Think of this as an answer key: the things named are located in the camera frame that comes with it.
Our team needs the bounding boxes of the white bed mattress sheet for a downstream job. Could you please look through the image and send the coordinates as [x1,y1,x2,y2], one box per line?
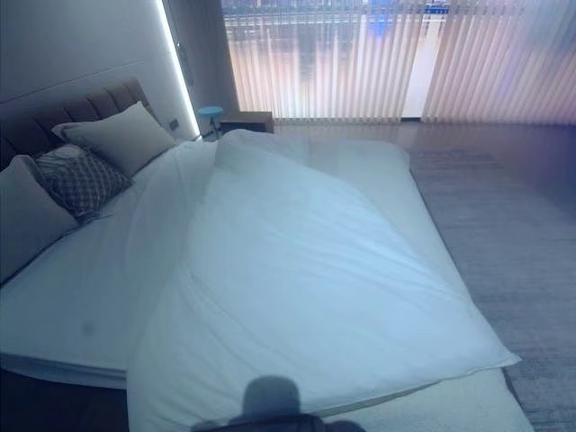
[0,142,536,432]

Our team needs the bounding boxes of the white duvet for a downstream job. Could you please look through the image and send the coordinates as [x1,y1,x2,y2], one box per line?
[127,128,522,432]

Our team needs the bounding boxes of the dark wooden bedside table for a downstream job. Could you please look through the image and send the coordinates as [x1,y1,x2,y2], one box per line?
[219,111,275,134]

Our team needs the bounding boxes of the blue round stool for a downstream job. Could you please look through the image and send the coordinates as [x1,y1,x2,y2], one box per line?
[197,105,225,140]

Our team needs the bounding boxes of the vertical led light strip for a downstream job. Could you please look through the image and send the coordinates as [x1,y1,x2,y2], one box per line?
[151,0,202,136]

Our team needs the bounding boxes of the large grey pillow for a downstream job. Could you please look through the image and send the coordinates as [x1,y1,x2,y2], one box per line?
[50,100,177,178]
[0,155,80,278]

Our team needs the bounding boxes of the vertical window blinds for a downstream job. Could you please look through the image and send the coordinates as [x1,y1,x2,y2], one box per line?
[221,0,576,126]

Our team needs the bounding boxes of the grey patterned cushion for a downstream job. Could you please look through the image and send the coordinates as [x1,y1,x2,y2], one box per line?
[34,144,134,225]

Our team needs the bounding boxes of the grey floor rug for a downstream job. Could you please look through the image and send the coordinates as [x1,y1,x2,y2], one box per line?
[407,147,576,432]

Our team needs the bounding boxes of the brown padded headboard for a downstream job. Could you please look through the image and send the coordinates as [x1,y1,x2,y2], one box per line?
[0,76,159,172]

